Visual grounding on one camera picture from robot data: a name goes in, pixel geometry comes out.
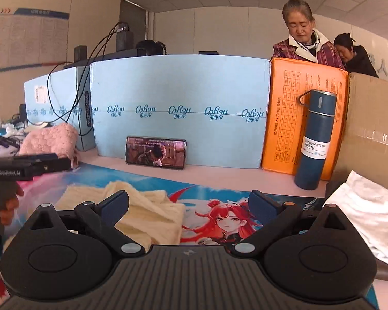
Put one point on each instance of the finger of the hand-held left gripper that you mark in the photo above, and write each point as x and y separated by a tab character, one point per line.
50	165

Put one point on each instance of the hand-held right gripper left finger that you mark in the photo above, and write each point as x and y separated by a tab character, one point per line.
115	206

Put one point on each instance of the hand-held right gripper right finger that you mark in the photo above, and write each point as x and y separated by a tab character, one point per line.
262	207

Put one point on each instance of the cream yellow towel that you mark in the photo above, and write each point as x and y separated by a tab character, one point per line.
148	213

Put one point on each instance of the person's left hand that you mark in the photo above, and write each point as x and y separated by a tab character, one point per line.
9	211

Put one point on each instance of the pink fluffy cloth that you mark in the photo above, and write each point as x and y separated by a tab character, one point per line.
48	143

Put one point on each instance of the printed cartoon desk mat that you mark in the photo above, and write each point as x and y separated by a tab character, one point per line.
213	200

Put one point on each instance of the black smartphone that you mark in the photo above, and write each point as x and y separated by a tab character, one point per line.
156	152

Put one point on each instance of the blue vacuum bottle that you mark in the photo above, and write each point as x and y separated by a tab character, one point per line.
315	142

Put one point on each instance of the orange cardboard box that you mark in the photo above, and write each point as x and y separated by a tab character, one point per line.
286	119

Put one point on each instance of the white cloth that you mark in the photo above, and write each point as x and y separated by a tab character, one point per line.
368	213

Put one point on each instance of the large light blue cardboard box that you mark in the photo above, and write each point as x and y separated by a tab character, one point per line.
181	90

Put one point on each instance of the brown cardboard box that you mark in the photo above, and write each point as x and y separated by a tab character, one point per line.
375	113

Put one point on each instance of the black power adapter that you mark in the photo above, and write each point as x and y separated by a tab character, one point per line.
125	38

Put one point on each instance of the wall poster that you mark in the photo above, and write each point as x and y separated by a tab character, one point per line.
29	38

